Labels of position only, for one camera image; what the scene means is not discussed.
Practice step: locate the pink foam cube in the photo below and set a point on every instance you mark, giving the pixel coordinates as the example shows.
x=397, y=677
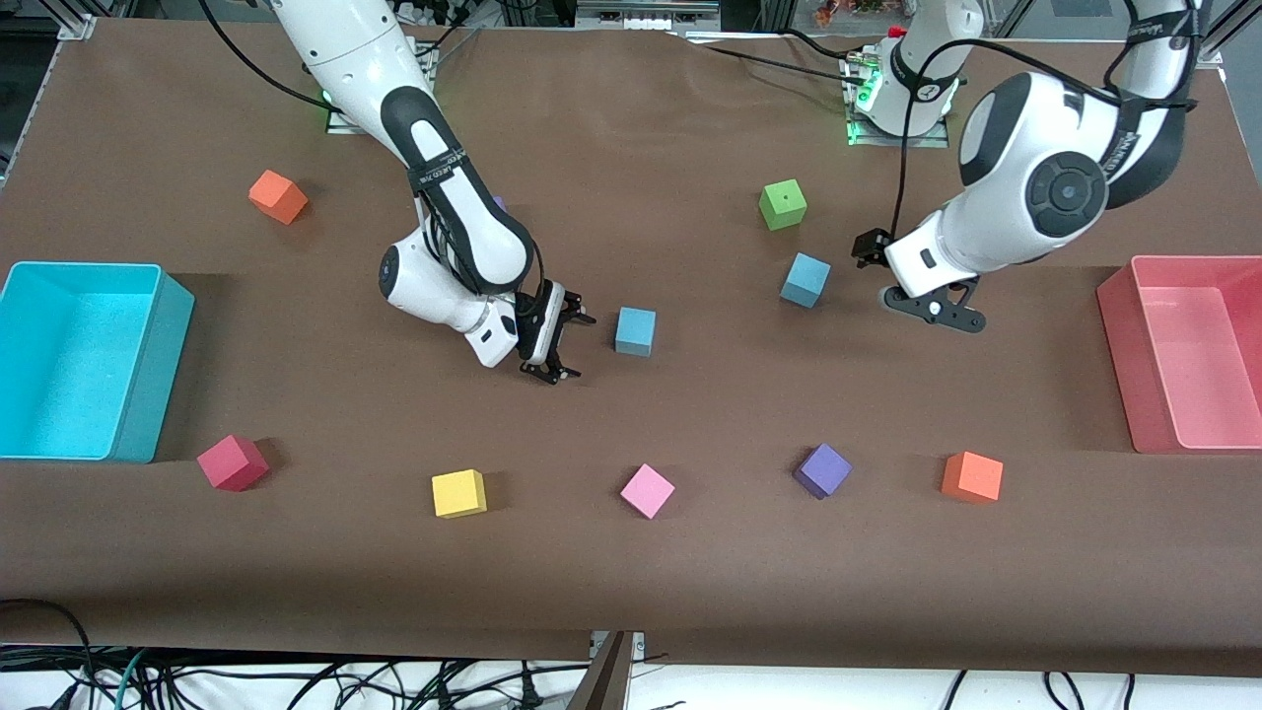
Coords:
x=648, y=490

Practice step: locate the orange background clutter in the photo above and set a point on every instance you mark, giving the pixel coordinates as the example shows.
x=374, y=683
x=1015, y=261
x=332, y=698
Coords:
x=838, y=10

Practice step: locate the brown table cover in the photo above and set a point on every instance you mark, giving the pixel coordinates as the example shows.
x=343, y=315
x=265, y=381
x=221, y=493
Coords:
x=631, y=592

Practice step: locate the grey metal device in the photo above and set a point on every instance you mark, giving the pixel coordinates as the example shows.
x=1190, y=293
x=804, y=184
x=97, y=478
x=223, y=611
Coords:
x=646, y=15

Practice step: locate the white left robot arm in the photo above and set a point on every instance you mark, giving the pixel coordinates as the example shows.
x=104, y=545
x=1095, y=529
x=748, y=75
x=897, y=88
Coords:
x=986, y=227

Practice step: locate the green foam cube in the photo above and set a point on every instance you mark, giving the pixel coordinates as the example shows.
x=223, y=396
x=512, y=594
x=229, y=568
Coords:
x=783, y=204

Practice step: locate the orange foam cube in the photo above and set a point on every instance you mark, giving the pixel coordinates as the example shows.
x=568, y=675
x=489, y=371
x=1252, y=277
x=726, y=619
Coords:
x=972, y=477
x=278, y=197

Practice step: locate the aluminium corner bracket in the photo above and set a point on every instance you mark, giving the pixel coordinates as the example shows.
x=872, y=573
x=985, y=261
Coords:
x=79, y=27
x=1208, y=51

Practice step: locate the small silver bracket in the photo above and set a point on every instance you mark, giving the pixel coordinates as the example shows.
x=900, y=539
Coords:
x=595, y=643

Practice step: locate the yellow foam cube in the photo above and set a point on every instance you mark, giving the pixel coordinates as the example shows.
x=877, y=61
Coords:
x=458, y=493

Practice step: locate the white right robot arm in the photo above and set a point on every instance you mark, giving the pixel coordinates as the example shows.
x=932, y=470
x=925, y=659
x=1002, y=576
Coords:
x=355, y=39

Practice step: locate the cyan plastic bin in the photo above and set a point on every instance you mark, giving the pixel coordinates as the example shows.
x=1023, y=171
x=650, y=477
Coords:
x=99, y=394

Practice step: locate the dark slanted post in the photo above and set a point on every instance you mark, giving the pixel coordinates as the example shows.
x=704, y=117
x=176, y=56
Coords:
x=606, y=685

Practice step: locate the pink plastic bin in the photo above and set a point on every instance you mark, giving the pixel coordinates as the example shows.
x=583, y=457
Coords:
x=1203, y=394

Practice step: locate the red foam cube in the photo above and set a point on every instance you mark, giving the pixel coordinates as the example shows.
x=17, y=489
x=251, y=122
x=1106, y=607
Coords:
x=233, y=463

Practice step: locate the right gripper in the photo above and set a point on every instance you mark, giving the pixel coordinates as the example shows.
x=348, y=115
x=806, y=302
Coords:
x=541, y=330

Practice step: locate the light blue foam cube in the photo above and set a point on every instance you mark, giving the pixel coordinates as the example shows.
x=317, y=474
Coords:
x=806, y=280
x=636, y=330

